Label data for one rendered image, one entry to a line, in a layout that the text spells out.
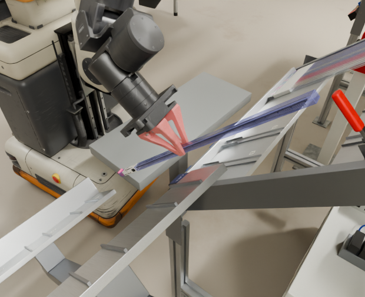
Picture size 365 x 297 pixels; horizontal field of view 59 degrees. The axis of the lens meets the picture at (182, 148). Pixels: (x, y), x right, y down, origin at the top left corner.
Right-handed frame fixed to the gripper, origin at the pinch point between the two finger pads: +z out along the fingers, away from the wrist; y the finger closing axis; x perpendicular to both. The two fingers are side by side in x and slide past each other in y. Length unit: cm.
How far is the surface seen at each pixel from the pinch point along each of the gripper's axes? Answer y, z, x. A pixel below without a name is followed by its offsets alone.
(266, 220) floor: 54, 76, 65
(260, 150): 16.9, 15.0, 2.7
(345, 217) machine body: 26, 47, 3
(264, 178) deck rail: 3.9, 12.5, -6.8
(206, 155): 17.9, 12.6, 19.8
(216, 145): 22.5, 13.2, 19.7
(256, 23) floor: 255, 22, 137
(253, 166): 10.9, 14.4, 1.0
